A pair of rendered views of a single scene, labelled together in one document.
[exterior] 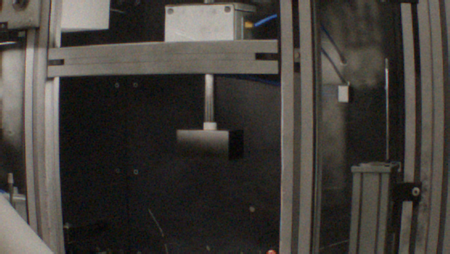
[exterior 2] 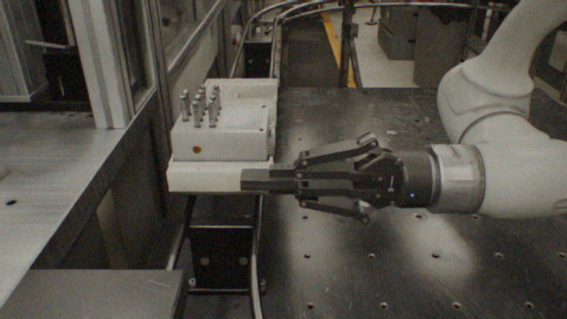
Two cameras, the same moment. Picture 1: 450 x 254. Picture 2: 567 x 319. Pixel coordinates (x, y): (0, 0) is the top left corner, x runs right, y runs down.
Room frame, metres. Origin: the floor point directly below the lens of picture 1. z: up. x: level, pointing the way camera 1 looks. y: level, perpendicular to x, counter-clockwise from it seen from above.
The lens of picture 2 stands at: (1.36, 0.55, 1.18)
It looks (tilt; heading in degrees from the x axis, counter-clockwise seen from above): 29 degrees down; 248
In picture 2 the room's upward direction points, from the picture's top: straight up
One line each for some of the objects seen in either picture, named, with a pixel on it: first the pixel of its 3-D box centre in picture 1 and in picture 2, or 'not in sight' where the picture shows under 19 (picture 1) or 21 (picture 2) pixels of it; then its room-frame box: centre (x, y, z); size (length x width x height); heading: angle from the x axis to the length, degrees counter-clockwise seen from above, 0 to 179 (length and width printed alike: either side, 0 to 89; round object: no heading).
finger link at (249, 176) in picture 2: not in sight; (267, 176); (1.20, 0.08, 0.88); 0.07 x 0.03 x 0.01; 159
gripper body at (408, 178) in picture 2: not in sight; (390, 179); (1.05, 0.14, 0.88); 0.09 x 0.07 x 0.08; 159
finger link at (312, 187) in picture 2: not in sight; (337, 187); (1.12, 0.12, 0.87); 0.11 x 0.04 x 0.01; 159
